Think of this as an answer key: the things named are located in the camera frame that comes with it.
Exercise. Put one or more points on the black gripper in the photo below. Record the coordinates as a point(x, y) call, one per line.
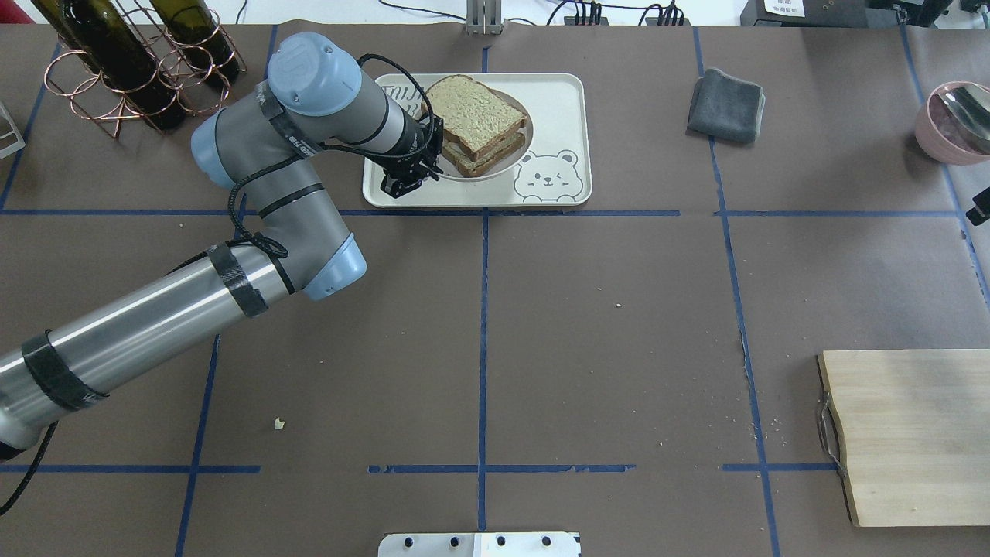
point(418, 144)

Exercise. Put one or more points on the white round plate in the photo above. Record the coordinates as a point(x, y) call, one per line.
point(526, 127)

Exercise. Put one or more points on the bread slice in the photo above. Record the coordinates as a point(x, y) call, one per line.
point(473, 115)
point(465, 166)

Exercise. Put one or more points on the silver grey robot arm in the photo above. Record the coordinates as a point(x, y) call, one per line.
point(290, 235)

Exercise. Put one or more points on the white bear serving tray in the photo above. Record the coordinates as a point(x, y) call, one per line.
point(555, 171)

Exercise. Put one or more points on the dark wine bottle lower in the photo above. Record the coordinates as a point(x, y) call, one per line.
point(205, 46)

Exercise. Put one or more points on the dark wine bottle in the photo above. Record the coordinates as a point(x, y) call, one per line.
point(205, 46)
point(108, 46)

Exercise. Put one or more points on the dark wine bottle upper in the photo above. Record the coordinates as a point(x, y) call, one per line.
point(108, 46)

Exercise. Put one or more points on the grey folded cloth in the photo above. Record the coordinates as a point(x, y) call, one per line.
point(726, 107)

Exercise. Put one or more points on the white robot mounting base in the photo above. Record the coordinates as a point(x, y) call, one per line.
point(505, 543)

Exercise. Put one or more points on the pink bowl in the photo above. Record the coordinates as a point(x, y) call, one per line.
point(939, 135)

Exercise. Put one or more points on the wooden cutting board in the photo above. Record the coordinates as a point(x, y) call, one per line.
point(912, 434)

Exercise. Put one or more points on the metal spoon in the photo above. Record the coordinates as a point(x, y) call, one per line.
point(969, 106)

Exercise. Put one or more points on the aluminium camera post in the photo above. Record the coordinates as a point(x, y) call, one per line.
point(484, 17)

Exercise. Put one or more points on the copper wire bottle rack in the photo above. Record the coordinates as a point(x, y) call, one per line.
point(69, 77)

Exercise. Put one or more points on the metal cutting board handle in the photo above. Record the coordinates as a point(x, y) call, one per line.
point(828, 434)

